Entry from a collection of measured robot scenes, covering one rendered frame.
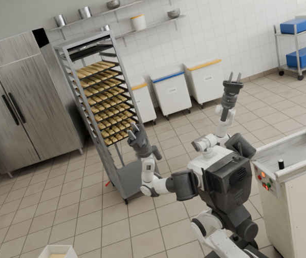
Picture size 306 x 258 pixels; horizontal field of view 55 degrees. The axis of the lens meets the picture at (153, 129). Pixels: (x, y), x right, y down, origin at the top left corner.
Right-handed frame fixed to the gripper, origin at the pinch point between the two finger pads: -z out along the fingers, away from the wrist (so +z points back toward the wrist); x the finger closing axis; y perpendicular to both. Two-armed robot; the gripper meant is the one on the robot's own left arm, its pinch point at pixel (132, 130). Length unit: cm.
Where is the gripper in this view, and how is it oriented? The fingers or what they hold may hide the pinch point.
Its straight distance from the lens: 143.8
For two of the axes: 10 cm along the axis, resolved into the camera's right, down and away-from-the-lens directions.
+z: 3.2, 6.2, 7.1
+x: 3.3, -7.8, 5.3
